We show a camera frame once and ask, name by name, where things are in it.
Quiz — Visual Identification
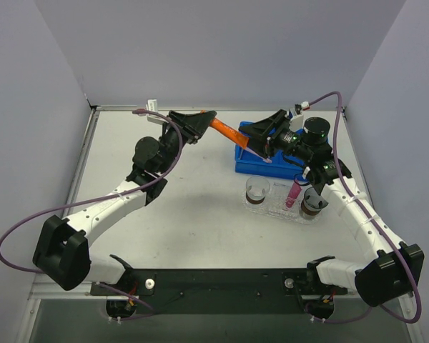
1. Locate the orange toothpaste tube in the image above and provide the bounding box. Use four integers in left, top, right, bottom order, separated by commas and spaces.
210, 118, 249, 149

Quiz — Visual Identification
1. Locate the pink toothpaste tube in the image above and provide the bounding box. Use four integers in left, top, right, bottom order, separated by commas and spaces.
285, 182, 302, 209

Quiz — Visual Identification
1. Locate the clear cup brown band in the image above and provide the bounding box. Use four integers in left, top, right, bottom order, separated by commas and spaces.
245, 176, 270, 205

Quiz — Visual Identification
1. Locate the blue tinted cup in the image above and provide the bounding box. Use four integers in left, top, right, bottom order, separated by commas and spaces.
300, 187, 328, 219

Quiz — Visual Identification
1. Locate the clear textured acrylic stand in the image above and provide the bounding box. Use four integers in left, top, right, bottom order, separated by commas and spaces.
268, 183, 302, 219

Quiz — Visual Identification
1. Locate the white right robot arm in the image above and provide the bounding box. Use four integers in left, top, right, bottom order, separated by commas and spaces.
239, 110, 424, 307

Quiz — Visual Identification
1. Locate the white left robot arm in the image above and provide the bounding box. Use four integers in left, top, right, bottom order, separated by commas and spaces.
33, 111, 217, 294

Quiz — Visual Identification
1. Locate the pink toothbrush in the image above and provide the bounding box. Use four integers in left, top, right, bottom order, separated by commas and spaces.
244, 148, 272, 164

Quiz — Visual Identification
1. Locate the clear textured oval tray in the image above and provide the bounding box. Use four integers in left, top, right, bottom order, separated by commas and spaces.
242, 182, 322, 225

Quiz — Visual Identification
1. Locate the blue plastic divided bin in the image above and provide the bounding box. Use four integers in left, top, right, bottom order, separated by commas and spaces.
234, 121, 308, 182

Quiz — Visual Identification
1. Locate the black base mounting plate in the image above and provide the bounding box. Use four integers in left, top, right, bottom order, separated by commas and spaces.
89, 267, 344, 315

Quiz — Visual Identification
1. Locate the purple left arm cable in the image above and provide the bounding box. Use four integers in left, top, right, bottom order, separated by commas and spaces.
0, 109, 184, 321

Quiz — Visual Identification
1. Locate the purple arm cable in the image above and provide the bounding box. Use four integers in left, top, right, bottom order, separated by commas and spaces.
0, 109, 184, 321
305, 91, 423, 324

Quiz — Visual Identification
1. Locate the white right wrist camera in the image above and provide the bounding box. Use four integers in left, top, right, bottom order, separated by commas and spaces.
289, 101, 310, 131

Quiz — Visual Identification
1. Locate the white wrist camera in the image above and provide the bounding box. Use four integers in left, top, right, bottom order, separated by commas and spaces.
289, 101, 310, 131
145, 99, 165, 125

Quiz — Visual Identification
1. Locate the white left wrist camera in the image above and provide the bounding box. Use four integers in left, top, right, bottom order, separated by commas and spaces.
145, 99, 165, 125

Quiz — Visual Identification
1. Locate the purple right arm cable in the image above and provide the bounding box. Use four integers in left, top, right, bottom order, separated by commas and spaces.
305, 91, 423, 324

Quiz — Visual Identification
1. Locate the aluminium frame rail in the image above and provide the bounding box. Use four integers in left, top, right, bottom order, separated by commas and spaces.
28, 282, 91, 300

